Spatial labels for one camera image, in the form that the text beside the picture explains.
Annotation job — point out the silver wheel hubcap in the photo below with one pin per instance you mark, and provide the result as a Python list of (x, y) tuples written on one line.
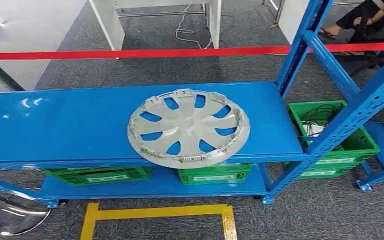
[(188, 127)]

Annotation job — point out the black stanchion post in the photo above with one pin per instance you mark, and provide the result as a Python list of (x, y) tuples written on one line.
[(0, 73)]

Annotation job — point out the blue metal shelf rack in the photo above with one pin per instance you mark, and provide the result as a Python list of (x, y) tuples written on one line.
[(62, 122), (382, 145)]

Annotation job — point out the white desk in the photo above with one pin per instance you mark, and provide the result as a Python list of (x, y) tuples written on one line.
[(109, 26)]

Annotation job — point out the seated person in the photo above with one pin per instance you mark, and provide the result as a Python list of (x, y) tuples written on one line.
[(367, 16)]

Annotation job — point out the white board panel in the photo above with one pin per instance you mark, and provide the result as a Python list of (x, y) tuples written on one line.
[(289, 20)]

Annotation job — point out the chrome stanchion base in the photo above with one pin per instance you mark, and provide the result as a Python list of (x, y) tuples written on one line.
[(16, 215)]

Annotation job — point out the red barrier belt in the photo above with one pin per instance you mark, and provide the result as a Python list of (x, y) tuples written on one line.
[(145, 53)]

